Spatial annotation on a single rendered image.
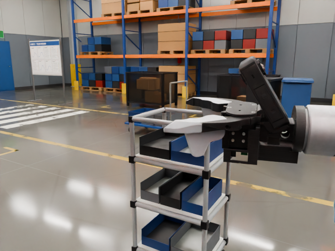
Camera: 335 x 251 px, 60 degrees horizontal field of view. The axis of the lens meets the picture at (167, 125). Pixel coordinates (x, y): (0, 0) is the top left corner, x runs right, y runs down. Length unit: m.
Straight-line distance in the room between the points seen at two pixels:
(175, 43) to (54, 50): 4.03
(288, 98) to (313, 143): 5.28
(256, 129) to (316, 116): 0.08
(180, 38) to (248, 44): 2.38
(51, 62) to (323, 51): 8.33
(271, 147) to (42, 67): 9.57
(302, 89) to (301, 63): 4.82
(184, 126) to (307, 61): 10.10
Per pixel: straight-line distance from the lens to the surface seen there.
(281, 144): 0.48
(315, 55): 10.45
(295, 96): 5.72
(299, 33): 10.54
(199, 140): 0.43
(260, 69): 0.45
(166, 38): 10.81
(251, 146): 0.46
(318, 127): 0.45
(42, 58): 9.88
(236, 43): 9.84
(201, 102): 0.54
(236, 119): 0.43
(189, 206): 1.71
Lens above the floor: 1.32
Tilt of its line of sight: 13 degrees down
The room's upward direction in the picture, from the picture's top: straight up
